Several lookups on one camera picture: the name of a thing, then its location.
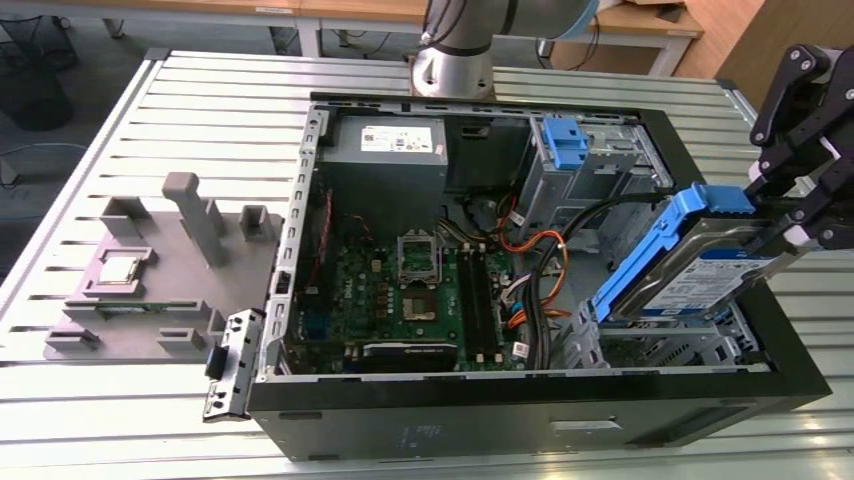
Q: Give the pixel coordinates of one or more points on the black RAM slot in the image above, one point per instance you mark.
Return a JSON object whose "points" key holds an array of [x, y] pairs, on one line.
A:
{"points": [[470, 304], [487, 304], [478, 304]]}

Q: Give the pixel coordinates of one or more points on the silver CPU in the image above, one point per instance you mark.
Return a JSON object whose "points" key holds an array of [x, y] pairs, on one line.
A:
{"points": [[119, 272]]}

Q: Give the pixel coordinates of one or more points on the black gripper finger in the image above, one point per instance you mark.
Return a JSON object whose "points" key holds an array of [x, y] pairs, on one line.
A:
{"points": [[794, 100], [823, 210]]}

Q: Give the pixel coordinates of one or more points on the black open PC case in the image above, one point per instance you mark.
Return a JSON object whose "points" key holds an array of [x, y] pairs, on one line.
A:
{"points": [[467, 415]]}

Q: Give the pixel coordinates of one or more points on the grey hinged slot bracket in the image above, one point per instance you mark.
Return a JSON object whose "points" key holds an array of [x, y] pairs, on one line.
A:
{"points": [[234, 360]]}

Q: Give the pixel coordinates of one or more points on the white framed wooden desk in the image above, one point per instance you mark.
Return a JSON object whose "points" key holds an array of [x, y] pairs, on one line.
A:
{"points": [[200, 6], [667, 30]]}

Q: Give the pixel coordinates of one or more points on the grey metal drive cage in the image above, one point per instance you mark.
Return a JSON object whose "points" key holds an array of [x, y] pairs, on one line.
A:
{"points": [[600, 185]]}

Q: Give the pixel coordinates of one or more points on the blue plastic drive latch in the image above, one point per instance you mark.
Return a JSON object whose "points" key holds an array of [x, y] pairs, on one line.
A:
{"points": [[563, 142]]}

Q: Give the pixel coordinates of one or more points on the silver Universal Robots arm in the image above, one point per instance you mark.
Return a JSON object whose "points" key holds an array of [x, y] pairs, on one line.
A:
{"points": [[454, 70]]}

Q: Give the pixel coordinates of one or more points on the green RAM stick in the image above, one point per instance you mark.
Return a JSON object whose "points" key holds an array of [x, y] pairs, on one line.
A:
{"points": [[133, 311]]}

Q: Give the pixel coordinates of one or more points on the wooden cabinet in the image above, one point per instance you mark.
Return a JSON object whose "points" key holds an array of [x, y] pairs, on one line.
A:
{"points": [[754, 30]]}

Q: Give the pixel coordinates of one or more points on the grey power supply unit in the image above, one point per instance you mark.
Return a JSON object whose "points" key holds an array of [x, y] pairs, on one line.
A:
{"points": [[387, 180]]}

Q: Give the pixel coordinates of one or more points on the CPU socket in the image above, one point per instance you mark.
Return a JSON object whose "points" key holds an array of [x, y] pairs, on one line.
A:
{"points": [[420, 306]]}

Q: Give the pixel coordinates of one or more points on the black graphics card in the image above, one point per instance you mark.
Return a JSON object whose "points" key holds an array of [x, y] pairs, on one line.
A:
{"points": [[410, 356]]}

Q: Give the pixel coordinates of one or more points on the grey parts rack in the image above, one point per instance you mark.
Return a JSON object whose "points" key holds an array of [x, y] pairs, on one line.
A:
{"points": [[180, 290]]}

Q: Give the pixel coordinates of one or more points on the green motherboard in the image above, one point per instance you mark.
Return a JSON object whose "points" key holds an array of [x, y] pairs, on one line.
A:
{"points": [[374, 300]]}

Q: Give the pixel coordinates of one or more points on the hard disk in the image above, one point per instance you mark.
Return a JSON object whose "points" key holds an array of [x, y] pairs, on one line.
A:
{"points": [[687, 285]]}

